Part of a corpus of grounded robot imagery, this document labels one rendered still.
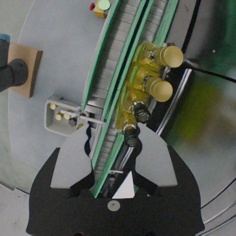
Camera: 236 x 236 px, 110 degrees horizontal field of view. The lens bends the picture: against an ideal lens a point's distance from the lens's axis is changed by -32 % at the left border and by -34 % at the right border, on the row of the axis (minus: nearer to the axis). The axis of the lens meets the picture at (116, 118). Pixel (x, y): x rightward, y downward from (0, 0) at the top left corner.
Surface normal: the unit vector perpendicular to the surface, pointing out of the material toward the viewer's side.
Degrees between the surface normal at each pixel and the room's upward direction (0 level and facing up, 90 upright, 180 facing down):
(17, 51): 4
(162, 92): 0
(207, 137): 90
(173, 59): 0
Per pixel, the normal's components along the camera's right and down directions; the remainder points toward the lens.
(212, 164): -0.95, -0.26
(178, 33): 0.03, 0.46
